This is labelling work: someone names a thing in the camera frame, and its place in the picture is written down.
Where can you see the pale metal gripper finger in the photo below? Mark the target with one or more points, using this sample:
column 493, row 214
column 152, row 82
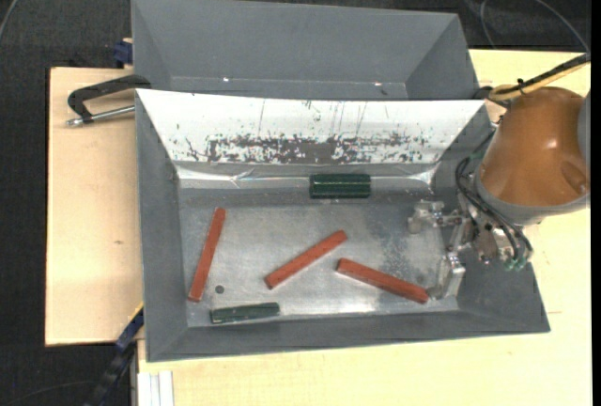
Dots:
column 453, row 268
column 429, row 218

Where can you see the red-brown flat block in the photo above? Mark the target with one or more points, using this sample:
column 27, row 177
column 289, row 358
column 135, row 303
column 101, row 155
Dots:
column 305, row 259
column 382, row 280
column 206, row 254

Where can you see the dark green flat block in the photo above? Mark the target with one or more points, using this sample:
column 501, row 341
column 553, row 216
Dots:
column 244, row 313
column 340, row 186

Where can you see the grey metal bin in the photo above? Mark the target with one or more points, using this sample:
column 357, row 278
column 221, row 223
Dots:
column 291, row 42

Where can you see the pale wood board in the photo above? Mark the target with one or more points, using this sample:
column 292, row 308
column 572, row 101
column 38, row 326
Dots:
column 94, row 207

